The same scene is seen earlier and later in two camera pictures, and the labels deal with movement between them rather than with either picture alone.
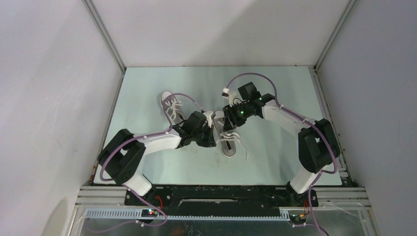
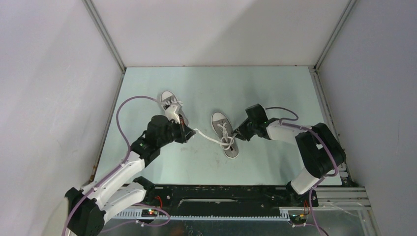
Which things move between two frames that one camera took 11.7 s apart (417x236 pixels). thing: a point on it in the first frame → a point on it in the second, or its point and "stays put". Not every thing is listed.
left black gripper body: (202, 136) → (175, 132)
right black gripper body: (239, 113) → (248, 127)
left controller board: (149, 213) stays put
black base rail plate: (219, 197) stays put
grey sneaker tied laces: (173, 107) stays put
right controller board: (297, 219) stays put
